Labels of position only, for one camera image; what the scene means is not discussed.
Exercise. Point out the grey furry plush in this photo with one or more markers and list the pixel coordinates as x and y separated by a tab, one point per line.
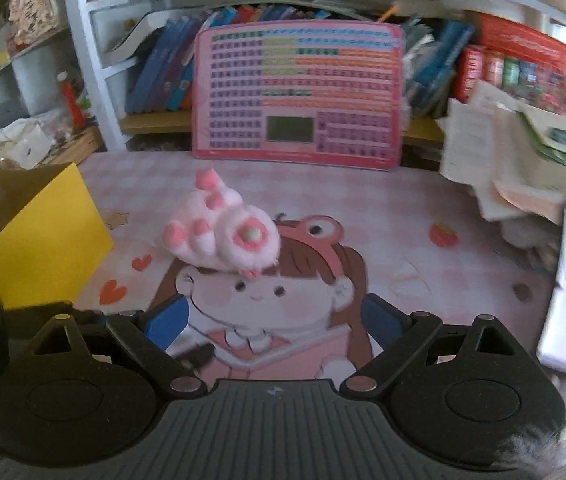
563	435

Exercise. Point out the floral fabric pouch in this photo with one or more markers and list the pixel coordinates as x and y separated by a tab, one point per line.
33	5

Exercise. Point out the colourful small boxes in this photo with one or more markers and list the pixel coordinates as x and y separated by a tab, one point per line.
508	72

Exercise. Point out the pink plush paw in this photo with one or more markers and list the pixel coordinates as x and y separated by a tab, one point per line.
223	240

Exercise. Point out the red box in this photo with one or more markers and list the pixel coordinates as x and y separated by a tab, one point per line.
523	40

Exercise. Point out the yellow cardboard box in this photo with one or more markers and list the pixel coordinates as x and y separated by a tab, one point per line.
48	240

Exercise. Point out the row of children's books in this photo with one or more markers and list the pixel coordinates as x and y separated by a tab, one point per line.
163	70

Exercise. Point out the white bookshelf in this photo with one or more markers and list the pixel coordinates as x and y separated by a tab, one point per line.
98	75

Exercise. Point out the pink learning board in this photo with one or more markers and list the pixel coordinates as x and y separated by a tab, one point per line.
293	90

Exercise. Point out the pile of papers and books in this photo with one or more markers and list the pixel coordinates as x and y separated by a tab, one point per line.
508	160

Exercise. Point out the pink checkered printed tablecloth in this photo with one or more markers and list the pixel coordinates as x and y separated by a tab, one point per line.
388	200

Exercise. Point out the red bottle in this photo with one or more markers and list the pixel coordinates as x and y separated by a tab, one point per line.
72	102

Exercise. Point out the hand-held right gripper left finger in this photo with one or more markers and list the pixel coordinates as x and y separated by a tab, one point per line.
168	325

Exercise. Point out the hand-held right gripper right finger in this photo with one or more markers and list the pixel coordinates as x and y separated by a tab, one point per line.
380	322

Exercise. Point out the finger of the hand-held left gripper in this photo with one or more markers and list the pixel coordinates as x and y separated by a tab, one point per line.
33	320

